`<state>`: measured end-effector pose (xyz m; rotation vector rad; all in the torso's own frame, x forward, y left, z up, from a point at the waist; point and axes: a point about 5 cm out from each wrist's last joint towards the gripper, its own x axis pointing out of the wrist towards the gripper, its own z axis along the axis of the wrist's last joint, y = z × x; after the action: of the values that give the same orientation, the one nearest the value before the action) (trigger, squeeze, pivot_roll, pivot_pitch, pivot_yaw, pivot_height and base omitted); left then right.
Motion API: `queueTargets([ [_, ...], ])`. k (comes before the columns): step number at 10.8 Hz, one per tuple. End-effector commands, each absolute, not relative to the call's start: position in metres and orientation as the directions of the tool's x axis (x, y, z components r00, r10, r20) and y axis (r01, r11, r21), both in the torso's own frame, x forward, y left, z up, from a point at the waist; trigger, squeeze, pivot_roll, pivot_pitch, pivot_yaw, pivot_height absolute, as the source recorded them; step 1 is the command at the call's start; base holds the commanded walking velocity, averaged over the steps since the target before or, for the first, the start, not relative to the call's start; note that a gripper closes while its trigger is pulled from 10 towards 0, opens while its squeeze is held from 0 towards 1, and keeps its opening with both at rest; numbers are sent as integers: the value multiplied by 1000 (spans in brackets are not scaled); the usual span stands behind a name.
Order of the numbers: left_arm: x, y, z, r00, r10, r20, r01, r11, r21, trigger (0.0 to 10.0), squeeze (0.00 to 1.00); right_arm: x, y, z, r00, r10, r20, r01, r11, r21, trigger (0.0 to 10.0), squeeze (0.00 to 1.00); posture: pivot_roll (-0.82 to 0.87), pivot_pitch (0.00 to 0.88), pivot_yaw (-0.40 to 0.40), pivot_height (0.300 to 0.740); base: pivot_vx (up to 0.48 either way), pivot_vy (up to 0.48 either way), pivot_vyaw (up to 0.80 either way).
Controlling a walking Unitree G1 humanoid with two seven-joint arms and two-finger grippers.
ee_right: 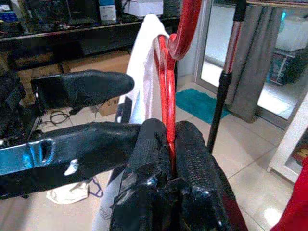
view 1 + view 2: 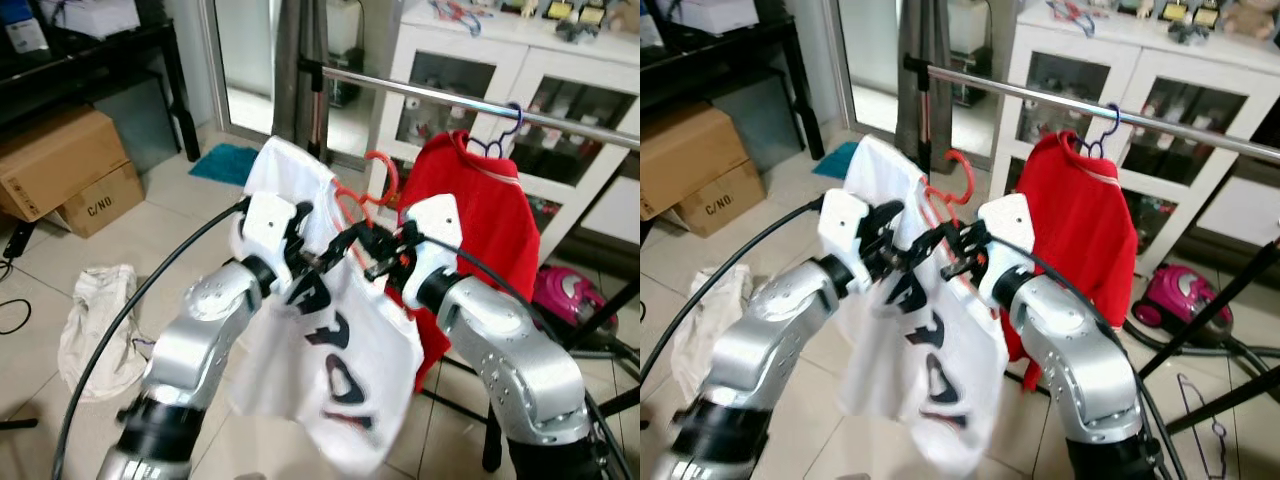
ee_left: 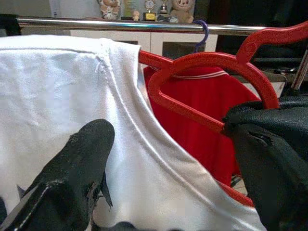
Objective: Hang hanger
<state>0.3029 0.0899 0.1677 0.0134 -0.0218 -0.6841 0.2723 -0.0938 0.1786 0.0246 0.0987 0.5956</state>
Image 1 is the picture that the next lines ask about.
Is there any white glass door cabinet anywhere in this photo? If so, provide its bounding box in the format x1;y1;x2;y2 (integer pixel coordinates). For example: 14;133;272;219
267;89;308;183

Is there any grey curtain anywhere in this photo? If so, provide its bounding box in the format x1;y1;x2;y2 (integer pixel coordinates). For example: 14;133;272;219
226;4;283;123

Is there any teal floor mat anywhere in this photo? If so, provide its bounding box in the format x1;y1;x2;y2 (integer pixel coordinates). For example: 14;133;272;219
175;88;231;125

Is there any blue clothes hanger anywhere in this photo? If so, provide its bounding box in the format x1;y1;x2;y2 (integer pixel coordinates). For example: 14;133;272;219
88;177;104;199

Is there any white cloth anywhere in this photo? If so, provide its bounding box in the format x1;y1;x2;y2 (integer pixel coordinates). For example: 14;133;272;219
47;181;91;205

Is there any red polo shirt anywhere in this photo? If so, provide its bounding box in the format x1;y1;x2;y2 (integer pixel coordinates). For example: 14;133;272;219
270;157;308;231

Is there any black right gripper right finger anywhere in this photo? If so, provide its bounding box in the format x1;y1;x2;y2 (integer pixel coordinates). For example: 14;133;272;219
174;120;248;231

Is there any blue and white box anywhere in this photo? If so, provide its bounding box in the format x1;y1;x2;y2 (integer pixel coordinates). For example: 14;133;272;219
98;0;117;24

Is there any black metal clothes rack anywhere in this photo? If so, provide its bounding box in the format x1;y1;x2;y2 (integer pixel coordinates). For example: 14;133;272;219
206;0;248;154

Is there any black floor cable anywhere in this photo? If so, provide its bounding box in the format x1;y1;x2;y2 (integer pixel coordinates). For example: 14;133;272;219
40;109;72;127

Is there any white shirt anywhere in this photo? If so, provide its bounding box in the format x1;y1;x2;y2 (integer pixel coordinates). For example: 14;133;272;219
92;13;170;231

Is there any black metal shelf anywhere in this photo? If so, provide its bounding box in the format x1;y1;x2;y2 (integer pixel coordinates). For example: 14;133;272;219
0;14;180;73

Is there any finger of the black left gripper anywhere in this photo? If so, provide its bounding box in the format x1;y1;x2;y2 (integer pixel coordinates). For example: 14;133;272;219
0;121;144;200
31;69;135;114

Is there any brown cardboard box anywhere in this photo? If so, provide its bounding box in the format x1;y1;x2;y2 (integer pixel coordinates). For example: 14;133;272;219
61;50;130;117

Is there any red plastic clothes hanger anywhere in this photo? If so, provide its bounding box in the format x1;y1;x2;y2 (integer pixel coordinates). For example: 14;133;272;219
154;0;203;176

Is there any white framed glass door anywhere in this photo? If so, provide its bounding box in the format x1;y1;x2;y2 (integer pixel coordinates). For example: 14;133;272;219
194;0;308;135

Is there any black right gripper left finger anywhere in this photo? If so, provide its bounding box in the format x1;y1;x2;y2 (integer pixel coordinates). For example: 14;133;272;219
110;117;174;231

